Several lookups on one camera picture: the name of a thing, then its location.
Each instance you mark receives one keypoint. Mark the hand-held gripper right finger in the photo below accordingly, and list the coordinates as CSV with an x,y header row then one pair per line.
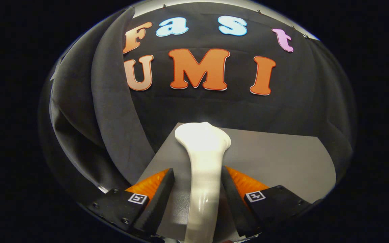
x,y
233,202

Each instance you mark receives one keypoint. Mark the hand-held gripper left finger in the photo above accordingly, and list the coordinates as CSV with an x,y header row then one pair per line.
x,y
159,202

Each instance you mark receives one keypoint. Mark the white garment steamer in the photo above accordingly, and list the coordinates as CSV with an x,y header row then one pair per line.
x,y
203,162

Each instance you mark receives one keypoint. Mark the grey button-up shirt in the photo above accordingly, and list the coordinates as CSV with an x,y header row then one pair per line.
x,y
113,101

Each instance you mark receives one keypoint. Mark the grey-topped white cabinet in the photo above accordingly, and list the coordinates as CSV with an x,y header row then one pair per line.
x,y
265,158

